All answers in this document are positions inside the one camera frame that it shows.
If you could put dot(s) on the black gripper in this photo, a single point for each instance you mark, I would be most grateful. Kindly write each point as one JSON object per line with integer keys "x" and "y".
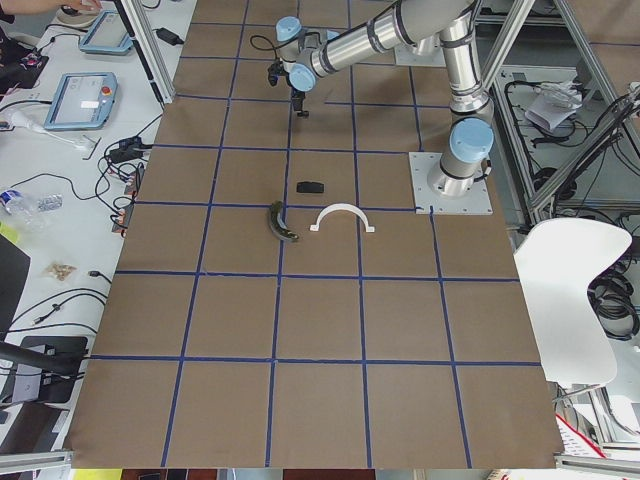
{"x": 298, "y": 95}

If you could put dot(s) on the black brake pad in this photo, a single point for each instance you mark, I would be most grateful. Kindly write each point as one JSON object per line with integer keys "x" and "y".
{"x": 310, "y": 187}

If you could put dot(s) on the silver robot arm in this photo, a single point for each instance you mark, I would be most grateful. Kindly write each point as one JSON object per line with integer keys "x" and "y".
{"x": 425, "y": 33}

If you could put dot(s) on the green curved brake shoe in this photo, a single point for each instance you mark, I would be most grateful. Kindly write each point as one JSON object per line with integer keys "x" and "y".
{"x": 277, "y": 224}

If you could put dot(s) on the black power adapter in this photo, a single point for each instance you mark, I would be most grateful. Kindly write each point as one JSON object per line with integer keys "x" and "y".
{"x": 168, "y": 36}

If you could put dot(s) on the black power brick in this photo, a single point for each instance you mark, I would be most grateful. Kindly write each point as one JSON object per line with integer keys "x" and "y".
{"x": 128, "y": 149}

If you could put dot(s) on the far blue teach pendant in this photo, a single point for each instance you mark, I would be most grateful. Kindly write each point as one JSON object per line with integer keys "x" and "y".
{"x": 107, "y": 35}

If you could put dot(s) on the blue teach pendant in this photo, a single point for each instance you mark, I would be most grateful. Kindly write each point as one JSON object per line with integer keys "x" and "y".
{"x": 107, "y": 35}
{"x": 82, "y": 101}

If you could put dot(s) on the near blue teach pendant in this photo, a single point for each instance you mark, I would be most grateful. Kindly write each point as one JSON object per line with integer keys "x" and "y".
{"x": 82, "y": 101}

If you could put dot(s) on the white paper stack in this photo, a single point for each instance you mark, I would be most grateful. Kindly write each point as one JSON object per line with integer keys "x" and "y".
{"x": 555, "y": 103}

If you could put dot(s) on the small snack bag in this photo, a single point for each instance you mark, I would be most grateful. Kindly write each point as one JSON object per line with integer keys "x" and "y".
{"x": 59, "y": 271}

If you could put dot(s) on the white chair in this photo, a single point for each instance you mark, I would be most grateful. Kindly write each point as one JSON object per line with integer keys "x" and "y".
{"x": 556, "y": 263}

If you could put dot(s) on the plastic water bottle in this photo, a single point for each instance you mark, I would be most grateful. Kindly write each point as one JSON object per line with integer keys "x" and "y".
{"x": 16, "y": 203}

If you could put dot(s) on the black monitor stand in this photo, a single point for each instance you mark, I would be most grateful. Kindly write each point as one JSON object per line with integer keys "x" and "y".
{"x": 41, "y": 369}

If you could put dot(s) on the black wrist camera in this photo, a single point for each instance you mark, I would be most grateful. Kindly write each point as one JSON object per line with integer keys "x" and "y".
{"x": 273, "y": 73}

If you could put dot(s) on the white curved plastic bracket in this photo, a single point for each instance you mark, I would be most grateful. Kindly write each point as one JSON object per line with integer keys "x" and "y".
{"x": 342, "y": 210}

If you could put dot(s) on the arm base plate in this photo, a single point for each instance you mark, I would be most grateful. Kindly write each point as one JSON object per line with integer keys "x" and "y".
{"x": 431, "y": 57}
{"x": 436, "y": 193}

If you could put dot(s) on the aluminium frame post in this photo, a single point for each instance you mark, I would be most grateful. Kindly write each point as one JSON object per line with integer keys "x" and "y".
{"x": 138, "y": 27}

